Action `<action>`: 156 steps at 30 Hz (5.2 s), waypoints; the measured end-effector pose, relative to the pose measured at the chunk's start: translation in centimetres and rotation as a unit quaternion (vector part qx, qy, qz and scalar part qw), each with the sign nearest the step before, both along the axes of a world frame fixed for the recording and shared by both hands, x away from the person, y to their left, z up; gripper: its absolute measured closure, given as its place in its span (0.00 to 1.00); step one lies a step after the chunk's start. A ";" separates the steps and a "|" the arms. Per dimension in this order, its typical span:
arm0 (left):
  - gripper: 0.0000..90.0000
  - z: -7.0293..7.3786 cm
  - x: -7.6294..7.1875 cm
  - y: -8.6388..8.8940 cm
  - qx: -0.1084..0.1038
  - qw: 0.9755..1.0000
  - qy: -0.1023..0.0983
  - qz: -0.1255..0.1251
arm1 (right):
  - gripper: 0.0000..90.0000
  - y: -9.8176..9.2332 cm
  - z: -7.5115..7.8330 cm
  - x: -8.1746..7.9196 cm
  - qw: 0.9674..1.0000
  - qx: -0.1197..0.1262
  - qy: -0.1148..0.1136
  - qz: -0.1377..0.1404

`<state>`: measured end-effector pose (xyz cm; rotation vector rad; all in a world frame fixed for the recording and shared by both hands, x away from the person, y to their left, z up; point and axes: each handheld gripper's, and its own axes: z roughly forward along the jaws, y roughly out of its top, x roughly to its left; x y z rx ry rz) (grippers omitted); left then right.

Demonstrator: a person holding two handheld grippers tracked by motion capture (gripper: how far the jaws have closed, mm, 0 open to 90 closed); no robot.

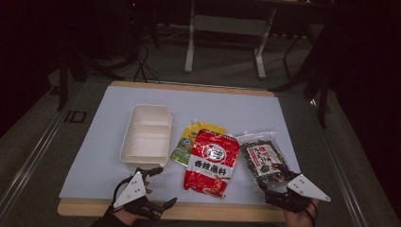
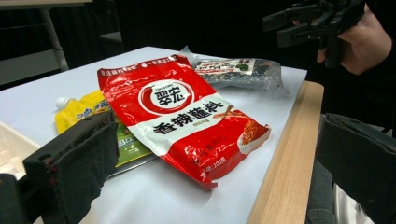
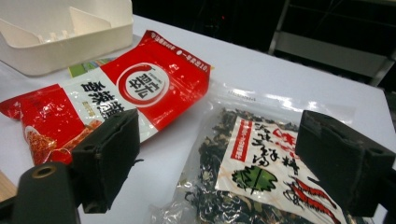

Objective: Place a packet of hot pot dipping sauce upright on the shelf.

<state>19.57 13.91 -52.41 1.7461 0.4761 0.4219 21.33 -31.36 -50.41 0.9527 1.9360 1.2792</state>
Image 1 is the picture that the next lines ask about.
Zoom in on yellow spout pouch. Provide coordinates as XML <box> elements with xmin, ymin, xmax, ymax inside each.
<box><xmin>169</xmin><ymin>118</ymin><xmax>227</xmax><ymax>167</ymax></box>

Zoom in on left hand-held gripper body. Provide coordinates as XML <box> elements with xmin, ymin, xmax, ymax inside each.
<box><xmin>113</xmin><ymin>169</ymin><xmax>166</xmax><ymax>221</ymax></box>

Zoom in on clear seaweed bag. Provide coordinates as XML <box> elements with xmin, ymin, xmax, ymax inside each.
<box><xmin>235</xmin><ymin>131</ymin><xmax>297</xmax><ymax>187</ymax></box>

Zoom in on black stand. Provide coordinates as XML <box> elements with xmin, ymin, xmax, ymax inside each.
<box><xmin>56</xmin><ymin>46</ymin><xmax>127</xmax><ymax>112</ymax></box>
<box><xmin>269</xmin><ymin>18</ymin><xmax>337</xmax><ymax>129</ymax></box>

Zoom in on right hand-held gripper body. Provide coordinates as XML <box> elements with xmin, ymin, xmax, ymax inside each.
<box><xmin>264</xmin><ymin>173</ymin><xmax>332</xmax><ymax>214</ymax></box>

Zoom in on person's right hand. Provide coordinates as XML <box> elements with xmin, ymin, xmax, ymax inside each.
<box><xmin>283</xmin><ymin>198</ymin><xmax>320</xmax><ymax>227</ymax></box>

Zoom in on person's left hand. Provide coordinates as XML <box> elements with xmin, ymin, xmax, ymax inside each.
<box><xmin>113</xmin><ymin>209</ymin><xmax>142</xmax><ymax>226</ymax></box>

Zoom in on red seasoning packet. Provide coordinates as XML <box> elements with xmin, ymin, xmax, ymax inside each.
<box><xmin>183</xmin><ymin>128</ymin><xmax>240</xmax><ymax>200</ymax></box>

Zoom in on black floor cables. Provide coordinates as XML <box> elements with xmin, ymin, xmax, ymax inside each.
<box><xmin>132</xmin><ymin>41</ymin><xmax>161</xmax><ymax>83</ymax></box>

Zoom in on white metal stand frame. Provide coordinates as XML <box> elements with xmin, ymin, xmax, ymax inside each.
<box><xmin>183</xmin><ymin>0</ymin><xmax>278</xmax><ymax>79</ymax></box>

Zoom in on metal floor rail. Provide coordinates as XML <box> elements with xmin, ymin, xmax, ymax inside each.
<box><xmin>310</xmin><ymin>100</ymin><xmax>372</xmax><ymax>227</ymax></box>
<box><xmin>0</xmin><ymin>81</ymin><xmax>81</xmax><ymax>216</ymax></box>

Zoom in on white table mat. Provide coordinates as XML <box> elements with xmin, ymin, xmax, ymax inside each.
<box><xmin>59</xmin><ymin>85</ymin><xmax>301</xmax><ymax>205</ymax></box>

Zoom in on white divided lunch box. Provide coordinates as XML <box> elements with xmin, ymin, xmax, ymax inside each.
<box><xmin>119</xmin><ymin>103</ymin><xmax>174</xmax><ymax>171</ymax></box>

